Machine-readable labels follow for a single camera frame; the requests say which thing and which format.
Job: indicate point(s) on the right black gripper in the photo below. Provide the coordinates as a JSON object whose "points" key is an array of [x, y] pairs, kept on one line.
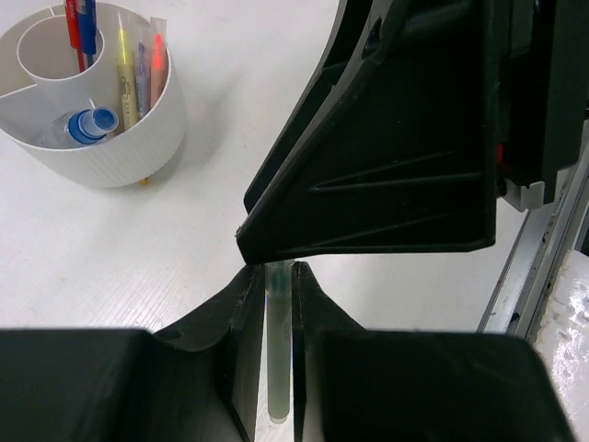
{"points": [[535, 86]]}

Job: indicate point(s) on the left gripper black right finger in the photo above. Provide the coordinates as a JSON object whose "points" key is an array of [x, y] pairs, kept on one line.
{"points": [[354, 384]]}

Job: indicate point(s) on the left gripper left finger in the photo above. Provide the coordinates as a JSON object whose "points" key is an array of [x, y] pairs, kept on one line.
{"points": [[195, 380]]}

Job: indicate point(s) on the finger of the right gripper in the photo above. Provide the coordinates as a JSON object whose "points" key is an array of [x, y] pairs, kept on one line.
{"points": [[392, 146]]}

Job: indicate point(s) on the grey clear pen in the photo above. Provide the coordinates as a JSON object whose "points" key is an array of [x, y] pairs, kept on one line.
{"points": [[278, 291]]}

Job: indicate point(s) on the orange gel pen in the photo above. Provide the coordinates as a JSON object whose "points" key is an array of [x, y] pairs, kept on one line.
{"points": [[158, 70]]}

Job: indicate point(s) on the clear blue-capped glue bottle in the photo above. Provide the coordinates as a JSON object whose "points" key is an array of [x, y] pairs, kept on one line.
{"points": [[79, 129]]}

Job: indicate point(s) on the blue ballpoint pen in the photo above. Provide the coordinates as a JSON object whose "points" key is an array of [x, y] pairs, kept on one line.
{"points": [[87, 24]]}

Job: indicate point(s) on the red ballpoint pen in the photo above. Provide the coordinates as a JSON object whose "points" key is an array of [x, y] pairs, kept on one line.
{"points": [[73, 32]]}

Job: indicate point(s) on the purple gel pen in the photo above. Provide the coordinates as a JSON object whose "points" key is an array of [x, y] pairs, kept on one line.
{"points": [[142, 81]]}

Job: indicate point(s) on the pale yellow gel pen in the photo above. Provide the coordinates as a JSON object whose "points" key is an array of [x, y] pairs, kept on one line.
{"points": [[125, 68]]}

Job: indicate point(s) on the white round compartment container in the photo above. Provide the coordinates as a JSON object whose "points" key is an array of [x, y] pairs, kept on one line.
{"points": [[40, 82]]}

